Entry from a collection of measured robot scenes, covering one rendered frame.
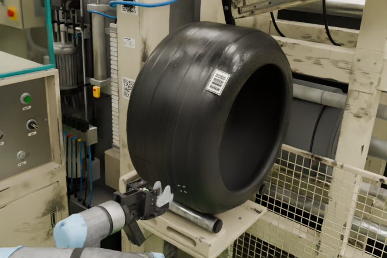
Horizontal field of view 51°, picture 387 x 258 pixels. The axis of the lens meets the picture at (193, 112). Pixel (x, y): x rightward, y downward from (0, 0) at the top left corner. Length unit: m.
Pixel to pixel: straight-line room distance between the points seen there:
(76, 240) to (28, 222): 0.71
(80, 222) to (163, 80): 0.41
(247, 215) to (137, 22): 0.77
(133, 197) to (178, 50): 0.40
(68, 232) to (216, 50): 0.56
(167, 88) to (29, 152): 0.68
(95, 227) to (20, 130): 0.66
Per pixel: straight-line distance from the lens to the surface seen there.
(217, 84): 1.00
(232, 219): 1.46
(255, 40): 1.14
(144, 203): 1.04
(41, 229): 1.67
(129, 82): 1.40
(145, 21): 1.31
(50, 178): 1.60
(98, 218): 0.95
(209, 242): 1.26
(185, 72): 1.04
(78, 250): 0.60
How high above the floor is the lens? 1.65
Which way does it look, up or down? 21 degrees down
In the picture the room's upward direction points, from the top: 3 degrees clockwise
